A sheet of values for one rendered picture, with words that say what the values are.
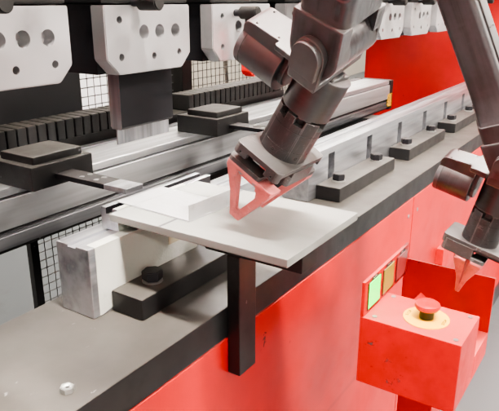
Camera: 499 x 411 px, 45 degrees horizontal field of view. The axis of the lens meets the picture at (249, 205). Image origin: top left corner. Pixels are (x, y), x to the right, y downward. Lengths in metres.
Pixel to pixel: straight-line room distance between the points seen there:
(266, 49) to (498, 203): 0.49
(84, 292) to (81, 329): 0.05
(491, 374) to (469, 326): 1.38
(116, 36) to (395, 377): 0.66
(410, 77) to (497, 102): 2.00
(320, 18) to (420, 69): 2.35
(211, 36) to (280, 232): 0.31
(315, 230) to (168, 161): 0.58
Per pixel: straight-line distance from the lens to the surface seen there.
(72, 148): 1.01
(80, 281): 0.80
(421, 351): 0.99
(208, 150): 1.35
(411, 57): 2.92
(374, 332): 1.00
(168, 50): 0.80
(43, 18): 0.67
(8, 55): 0.65
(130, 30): 0.75
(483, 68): 0.93
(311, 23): 0.58
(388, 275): 1.06
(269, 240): 0.69
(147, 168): 1.20
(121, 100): 0.80
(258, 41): 0.67
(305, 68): 0.59
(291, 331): 1.00
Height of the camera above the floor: 1.26
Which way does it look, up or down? 19 degrees down
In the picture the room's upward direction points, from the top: straight up
